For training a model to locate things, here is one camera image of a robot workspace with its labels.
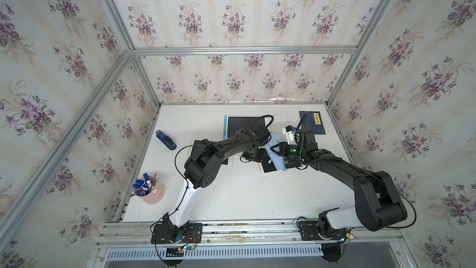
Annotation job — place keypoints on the white vented cable duct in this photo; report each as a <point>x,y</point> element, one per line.
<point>217,252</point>

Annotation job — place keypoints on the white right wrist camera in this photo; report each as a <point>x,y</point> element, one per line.
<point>289,132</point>

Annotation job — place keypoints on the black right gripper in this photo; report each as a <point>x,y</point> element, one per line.
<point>284,147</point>

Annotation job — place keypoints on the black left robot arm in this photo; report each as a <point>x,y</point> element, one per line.
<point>203,165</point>

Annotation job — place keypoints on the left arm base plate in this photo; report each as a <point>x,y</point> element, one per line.
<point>165,234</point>

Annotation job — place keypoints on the blue framed drawing tablet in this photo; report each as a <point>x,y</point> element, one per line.
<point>234,123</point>

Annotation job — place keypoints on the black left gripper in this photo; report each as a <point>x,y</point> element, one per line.
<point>258,159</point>

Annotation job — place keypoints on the small green circuit board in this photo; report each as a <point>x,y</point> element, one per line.
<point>182,248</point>

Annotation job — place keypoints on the dark blue book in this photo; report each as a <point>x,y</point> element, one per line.
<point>312,122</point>

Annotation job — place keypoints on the pink pen cup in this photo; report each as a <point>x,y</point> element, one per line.
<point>148,188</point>

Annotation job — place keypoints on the white drawing tablet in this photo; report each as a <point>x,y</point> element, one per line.
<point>228,162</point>
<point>268,166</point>

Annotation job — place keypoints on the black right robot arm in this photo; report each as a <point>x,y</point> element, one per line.
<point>377,202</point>

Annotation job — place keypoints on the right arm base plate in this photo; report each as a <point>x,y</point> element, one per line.
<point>317,230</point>

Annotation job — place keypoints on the light blue cloth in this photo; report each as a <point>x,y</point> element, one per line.
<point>273,150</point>

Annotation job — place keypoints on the aluminium mounting rail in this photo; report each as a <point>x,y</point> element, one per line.
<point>229,233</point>

